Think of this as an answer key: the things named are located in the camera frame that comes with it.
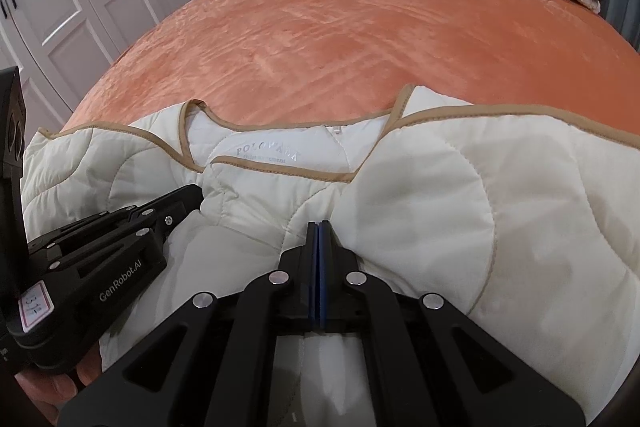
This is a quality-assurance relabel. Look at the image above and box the cream quilted jacket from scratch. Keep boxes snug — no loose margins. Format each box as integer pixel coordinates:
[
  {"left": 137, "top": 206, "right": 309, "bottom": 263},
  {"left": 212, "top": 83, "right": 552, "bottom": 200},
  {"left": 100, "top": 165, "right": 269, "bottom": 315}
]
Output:
[{"left": 20, "top": 84, "right": 640, "bottom": 427}]

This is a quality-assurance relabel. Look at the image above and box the person's left hand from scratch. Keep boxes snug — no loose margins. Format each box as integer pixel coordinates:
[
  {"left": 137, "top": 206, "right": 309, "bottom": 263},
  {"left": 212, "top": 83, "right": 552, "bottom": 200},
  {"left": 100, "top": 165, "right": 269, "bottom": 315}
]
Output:
[{"left": 15, "top": 342, "right": 103, "bottom": 413}]

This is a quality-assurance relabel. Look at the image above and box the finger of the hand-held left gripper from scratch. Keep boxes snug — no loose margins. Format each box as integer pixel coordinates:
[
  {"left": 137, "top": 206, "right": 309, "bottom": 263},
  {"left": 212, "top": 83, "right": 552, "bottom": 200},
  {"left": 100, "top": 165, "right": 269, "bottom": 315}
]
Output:
[{"left": 27, "top": 184, "right": 205, "bottom": 265}]

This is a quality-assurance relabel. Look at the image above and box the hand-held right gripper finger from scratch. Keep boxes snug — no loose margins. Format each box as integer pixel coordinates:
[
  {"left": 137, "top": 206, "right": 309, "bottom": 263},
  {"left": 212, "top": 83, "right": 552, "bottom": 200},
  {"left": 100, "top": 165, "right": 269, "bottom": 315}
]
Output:
[
  {"left": 57, "top": 221, "right": 319, "bottom": 427},
  {"left": 318, "top": 221, "right": 586, "bottom": 427}
]

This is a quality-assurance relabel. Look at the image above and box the orange plush blanket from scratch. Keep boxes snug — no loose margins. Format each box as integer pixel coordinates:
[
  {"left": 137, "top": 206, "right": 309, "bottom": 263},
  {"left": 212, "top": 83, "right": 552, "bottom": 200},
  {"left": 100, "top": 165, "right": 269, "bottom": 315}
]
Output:
[{"left": 60, "top": 0, "right": 640, "bottom": 138}]

